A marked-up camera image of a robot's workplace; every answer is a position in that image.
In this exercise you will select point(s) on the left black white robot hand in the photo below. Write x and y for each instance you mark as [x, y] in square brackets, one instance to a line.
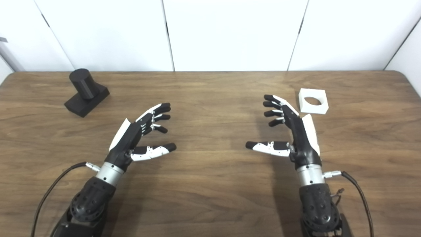
[126, 141]

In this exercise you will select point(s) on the white square piece with hole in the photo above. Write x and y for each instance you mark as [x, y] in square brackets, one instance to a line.
[304, 107]

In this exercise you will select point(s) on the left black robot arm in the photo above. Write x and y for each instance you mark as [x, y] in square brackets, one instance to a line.
[90, 200]

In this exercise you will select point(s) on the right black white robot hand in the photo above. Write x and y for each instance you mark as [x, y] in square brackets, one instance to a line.
[302, 141]

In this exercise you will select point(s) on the black peg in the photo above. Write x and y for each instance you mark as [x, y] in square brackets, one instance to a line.
[84, 84]

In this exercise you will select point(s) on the grey wall corner post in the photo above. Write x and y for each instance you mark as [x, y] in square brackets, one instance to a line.
[10, 56]

